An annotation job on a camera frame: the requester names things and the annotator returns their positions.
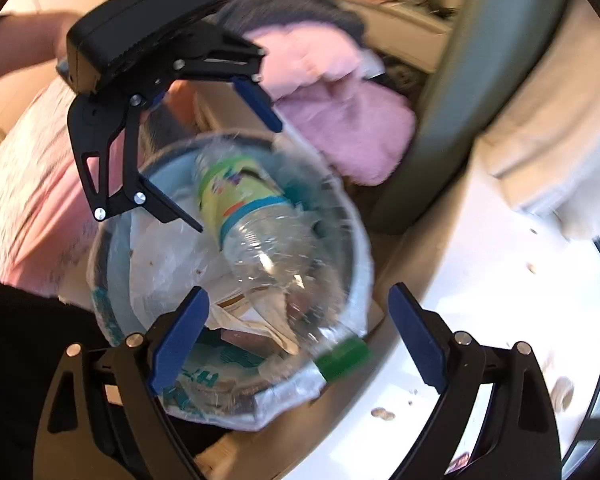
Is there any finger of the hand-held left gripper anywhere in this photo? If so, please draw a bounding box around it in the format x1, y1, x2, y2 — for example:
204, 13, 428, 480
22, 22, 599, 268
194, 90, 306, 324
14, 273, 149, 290
67, 92, 204, 233
130, 22, 284, 132

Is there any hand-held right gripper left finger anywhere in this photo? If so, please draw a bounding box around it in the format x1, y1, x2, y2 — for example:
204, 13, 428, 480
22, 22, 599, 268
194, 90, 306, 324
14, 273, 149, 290
32, 285, 211, 480

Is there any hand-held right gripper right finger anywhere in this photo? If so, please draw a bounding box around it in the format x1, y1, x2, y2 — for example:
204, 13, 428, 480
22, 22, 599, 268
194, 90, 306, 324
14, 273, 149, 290
387, 282, 563, 480

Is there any bin with clear liner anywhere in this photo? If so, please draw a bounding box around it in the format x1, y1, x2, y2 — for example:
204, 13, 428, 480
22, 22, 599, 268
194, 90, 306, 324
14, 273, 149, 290
87, 130, 375, 433

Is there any paper bag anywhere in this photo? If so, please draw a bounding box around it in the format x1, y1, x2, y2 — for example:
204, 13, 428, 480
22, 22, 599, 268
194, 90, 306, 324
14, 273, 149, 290
210, 295, 301, 356

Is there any clear bottle with green cap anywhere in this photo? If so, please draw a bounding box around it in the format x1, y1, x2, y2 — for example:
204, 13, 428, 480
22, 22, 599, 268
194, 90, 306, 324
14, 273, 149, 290
192, 142, 371, 381

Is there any person's left forearm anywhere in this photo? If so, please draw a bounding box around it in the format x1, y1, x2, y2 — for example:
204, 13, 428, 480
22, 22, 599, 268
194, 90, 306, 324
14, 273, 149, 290
0, 10, 81, 91

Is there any crumpled white plastic bag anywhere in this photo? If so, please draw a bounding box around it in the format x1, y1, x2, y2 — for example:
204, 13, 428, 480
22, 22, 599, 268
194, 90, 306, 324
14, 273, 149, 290
130, 215, 231, 321

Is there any dark grey clothing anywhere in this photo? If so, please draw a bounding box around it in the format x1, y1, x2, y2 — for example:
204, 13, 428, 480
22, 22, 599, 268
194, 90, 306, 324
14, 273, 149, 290
215, 0, 365, 41

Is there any pink blanket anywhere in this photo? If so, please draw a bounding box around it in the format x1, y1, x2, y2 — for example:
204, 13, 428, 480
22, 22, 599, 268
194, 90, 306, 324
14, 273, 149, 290
242, 25, 415, 186

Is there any pink bed sheet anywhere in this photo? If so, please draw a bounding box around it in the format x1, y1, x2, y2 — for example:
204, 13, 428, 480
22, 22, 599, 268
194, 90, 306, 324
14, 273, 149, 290
0, 80, 106, 306

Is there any white desk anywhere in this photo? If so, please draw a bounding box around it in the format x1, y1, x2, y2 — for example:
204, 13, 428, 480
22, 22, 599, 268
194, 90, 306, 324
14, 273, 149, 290
300, 0, 463, 63

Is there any person's black clothing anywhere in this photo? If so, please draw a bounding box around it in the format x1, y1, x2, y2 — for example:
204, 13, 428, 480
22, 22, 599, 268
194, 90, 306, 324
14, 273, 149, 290
0, 272, 111, 480

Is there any white curtain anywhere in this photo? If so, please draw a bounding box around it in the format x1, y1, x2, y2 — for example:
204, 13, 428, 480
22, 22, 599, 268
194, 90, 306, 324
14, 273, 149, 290
480, 5, 600, 241

